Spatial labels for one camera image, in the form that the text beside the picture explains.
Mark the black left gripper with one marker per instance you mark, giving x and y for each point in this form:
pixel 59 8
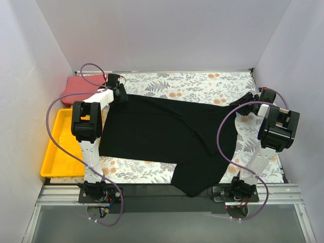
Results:
pixel 121 94

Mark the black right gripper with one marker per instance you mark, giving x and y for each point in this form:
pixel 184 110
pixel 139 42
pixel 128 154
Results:
pixel 245 103

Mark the black t shirt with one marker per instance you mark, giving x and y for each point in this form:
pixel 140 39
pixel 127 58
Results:
pixel 200 139

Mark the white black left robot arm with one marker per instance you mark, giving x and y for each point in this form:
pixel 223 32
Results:
pixel 87 128

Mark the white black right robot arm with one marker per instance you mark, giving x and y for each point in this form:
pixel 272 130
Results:
pixel 277 132

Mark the folded red t shirt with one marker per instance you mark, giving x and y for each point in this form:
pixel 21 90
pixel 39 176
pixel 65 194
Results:
pixel 77 84

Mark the floral table mat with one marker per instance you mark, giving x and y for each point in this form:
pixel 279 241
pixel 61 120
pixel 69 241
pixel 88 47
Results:
pixel 209 88

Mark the yellow plastic tray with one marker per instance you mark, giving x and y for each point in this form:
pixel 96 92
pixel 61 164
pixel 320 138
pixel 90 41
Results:
pixel 56 162

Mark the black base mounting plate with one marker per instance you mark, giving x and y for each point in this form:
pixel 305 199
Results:
pixel 150 198

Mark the aluminium frame rail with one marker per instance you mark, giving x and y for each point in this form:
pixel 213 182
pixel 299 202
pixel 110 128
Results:
pixel 51 195

